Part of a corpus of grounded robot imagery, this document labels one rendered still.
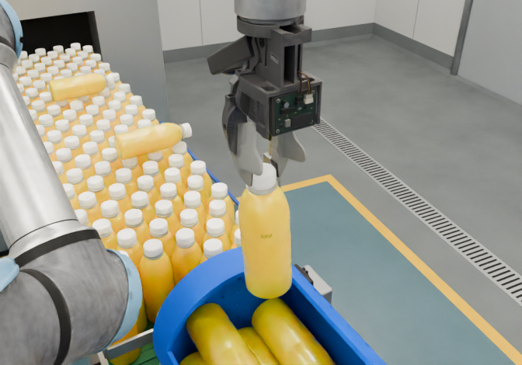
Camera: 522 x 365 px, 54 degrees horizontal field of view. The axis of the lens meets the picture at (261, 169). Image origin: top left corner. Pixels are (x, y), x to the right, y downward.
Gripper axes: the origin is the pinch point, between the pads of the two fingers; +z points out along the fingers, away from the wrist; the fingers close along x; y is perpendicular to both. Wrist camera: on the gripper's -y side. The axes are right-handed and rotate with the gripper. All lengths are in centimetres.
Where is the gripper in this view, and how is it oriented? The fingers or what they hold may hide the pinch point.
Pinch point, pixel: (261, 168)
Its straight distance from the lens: 65.6
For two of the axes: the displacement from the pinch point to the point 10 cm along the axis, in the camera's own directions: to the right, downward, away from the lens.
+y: 5.1, 4.5, -7.4
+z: 0.0, 8.5, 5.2
